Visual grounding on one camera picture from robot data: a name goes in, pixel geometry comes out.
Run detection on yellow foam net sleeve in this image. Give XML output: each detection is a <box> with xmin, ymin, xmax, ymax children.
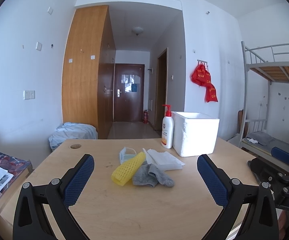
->
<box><xmin>111</xmin><ymin>152</ymin><xmax>146</xmax><ymax>186</ymax></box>

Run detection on white tissue cloth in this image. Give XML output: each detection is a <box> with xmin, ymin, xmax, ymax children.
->
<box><xmin>143</xmin><ymin>148</ymin><xmax>185</xmax><ymax>171</ymax></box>

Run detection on grey sock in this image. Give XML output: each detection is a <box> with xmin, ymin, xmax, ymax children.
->
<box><xmin>132</xmin><ymin>164</ymin><xmax>175</xmax><ymax>187</ymax></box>

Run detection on white foam box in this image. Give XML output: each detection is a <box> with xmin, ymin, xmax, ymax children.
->
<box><xmin>172</xmin><ymin>112</ymin><xmax>220</xmax><ymax>158</ymax></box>

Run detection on grey metal bunk bed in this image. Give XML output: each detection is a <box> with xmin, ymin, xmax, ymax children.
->
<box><xmin>238</xmin><ymin>42</ymin><xmax>289</xmax><ymax>170</ymax></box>

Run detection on light blue covered bin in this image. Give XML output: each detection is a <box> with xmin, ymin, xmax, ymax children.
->
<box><xmin>49</xmin><ymin>122</ymin><xmax>98</xmax><ymax>151</ymax></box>

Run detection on red bags on hook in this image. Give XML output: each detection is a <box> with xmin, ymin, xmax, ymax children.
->
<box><xmin>191</xmin><ymin>61</ymin><xmax>218</xmax><ymax>102</ymax></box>

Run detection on white lotion bottle red pump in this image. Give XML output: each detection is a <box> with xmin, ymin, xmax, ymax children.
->
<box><xmin>161</xmin><ymin>105</ymin><xmax>174</xmax><ymax>149</ymax></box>

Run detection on red fire extinguisher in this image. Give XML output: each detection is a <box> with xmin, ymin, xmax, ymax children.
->
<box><xmin>143</xmin><ymin>110</ymin><xmax>148</xmax><ymax>124</ymax></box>

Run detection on orange wooden wardrobe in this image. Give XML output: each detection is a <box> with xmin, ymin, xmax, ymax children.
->
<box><xmin>62</xmin><ymin>5</ymin><xmax>116</xmax><ymax>139</ymax></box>

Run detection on dark brown entrance door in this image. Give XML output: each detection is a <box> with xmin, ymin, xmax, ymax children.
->
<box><xmin>114</xmin><ymin>63</ymin><xmax>145</xmax><ymax>122</ymax></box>

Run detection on ceiling lamp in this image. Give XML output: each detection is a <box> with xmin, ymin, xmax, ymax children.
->
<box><xmin>132</xmin><ymin>27</ymin><xmax>144</xmax><ymax>36</ymax></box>

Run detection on white wall switch pair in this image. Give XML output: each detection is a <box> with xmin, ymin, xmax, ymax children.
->
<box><xmin>23</xmin><ymin>90</ymin><xmax>35</xmax><ymax>100</ymax></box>

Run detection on side wooden door frame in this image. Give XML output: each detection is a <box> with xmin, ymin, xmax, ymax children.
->
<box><xmin>155</xmin><ymin>49</ymin><xmax>168</xmax><ymax>132</ymax></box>

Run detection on white square wall plate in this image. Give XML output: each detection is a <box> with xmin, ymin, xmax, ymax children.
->
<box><xmin>36</xmin><ymin>42</ymin><xmax>42</xmax><ymax>51</ymax></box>

